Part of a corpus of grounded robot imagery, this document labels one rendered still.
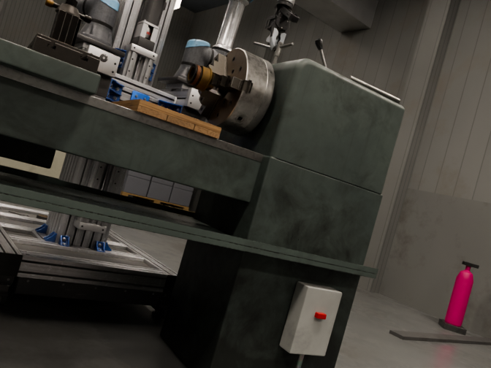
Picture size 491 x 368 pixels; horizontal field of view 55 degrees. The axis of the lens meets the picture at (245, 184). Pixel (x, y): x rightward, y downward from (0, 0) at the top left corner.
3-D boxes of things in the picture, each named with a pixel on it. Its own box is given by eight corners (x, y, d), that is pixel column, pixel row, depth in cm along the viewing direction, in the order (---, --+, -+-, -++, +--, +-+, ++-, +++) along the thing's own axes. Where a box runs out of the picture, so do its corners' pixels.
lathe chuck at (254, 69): (214, 121, 203) (243, 51, 196) (243, 143, 177) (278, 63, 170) (196, 115, 198) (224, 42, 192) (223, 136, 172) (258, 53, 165)
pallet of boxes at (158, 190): (164, 206, 958) (183, 143, 961) (186, 215, 885) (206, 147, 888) (101, 191, 877) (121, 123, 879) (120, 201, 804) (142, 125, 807)
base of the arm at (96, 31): (71, 39, 213) (78, 18, 214) (104, 52, 222) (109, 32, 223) (82, 36, 201) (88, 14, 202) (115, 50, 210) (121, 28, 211)
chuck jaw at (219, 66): (227, 87, 187) (227, 63, 192) (234, 79, 183) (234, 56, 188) (203, 77, 181) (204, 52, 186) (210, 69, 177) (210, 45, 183)
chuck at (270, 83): (221, 124, 205) (250, 55, 198) (251, 146, 178) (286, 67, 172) (214, 121, 203) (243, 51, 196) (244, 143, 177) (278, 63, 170)
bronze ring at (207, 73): (210, 71, 183) (189, 62, 179) (221, 69, 175) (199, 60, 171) (204, 94, 183) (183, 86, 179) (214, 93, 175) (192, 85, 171)
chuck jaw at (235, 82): (236, 83, 181) (252, 81, 171) (232, 96, 181) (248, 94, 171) (211, 72, 175) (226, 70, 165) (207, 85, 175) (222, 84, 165)
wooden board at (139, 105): (179, 135, 194) (182, 125, 195) (218, 139, 164) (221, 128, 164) (108, 112, 179) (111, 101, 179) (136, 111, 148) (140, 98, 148)
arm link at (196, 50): (177, 62, 243) (184, 37, 244) (199, 71, 251) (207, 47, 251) (186, 60, 233) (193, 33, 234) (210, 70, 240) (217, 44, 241)
